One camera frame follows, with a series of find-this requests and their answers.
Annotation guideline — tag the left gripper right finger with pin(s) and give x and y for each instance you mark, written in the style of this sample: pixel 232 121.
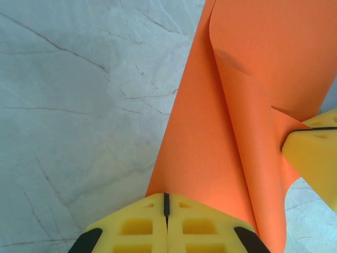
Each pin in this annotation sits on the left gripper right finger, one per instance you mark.
pixel 205 232

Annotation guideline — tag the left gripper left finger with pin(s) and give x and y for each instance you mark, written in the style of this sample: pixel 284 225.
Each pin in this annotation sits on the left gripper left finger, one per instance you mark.
pixel 131 232

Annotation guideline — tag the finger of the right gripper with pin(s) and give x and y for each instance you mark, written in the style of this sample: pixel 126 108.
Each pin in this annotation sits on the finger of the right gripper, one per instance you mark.
pixel 325 121
pixel 316 163

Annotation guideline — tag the orange paper sheet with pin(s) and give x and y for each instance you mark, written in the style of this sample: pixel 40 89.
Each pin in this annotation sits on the orange paper sheet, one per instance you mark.
pixel 210 145

